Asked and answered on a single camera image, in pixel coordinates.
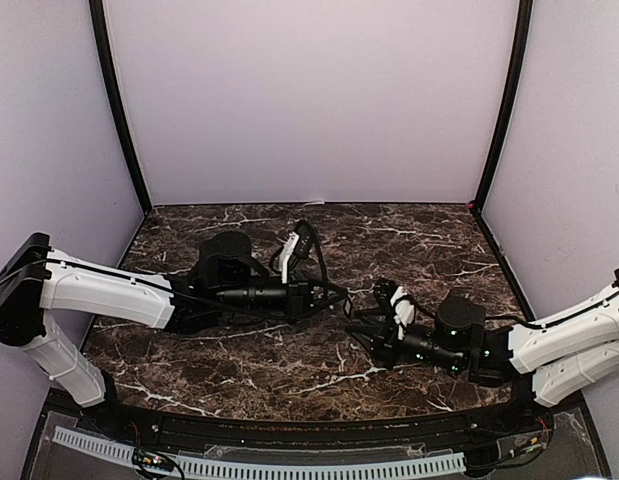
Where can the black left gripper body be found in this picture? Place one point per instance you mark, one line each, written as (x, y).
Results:
(296, 304)

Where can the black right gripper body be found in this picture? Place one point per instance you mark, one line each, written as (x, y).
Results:
(388, 349)

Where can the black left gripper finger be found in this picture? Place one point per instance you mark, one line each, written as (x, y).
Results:
(329, 306)
(329, 294)

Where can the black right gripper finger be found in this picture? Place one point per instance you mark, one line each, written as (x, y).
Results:
(364, 335)
(374, 317)

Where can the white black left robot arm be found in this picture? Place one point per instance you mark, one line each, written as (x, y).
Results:
(226, 278)

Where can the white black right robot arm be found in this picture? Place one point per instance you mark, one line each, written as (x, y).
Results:
(554, 356)

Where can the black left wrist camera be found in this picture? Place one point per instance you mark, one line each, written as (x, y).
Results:
(296, 248)

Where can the black table front rail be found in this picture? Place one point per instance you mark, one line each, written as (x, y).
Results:
(177, 430)

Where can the white slotted cable duct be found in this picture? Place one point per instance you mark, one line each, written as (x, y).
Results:
(225, 462)

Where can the black right frame post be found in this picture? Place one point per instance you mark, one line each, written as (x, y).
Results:
(510, 89)

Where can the black frame post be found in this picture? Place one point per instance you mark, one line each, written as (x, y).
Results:
(510, 89)
(115, 101)

